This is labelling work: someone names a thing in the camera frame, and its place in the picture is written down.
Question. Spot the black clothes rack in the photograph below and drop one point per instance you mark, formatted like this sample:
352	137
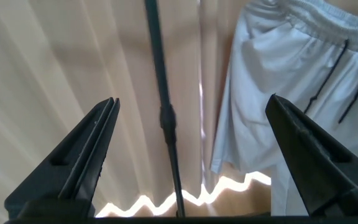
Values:
158	62

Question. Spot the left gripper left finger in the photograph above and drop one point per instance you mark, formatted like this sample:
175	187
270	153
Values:
64	180

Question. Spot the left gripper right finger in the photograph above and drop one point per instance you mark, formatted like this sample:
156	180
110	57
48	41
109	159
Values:
331	183

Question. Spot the pale grey shorts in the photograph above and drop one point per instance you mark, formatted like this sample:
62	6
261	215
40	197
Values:
259	77

